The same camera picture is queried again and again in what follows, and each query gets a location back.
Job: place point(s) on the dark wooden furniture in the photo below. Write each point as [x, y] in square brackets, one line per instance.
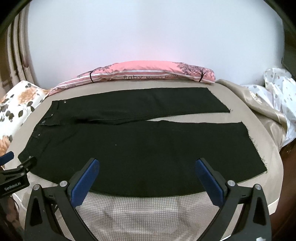
[288, 60]

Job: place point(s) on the white dotted blanket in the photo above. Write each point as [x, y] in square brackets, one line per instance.
[278, 93]

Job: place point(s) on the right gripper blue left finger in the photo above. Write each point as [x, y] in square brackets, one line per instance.
[82, 181]

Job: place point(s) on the beige patterned mattress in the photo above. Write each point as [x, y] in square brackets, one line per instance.
[175, 218]

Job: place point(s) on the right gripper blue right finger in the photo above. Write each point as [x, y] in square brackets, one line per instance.
[212, 181]

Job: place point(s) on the beige curtain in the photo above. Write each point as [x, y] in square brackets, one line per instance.
[16, 63]

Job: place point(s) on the black pants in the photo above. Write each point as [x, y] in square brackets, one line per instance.
[141, 154]

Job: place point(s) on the pink striped tree-print pillow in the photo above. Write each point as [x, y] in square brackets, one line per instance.
[138, 71]

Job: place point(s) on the white floral pillow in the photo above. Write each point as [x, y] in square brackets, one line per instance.
[16, 106]

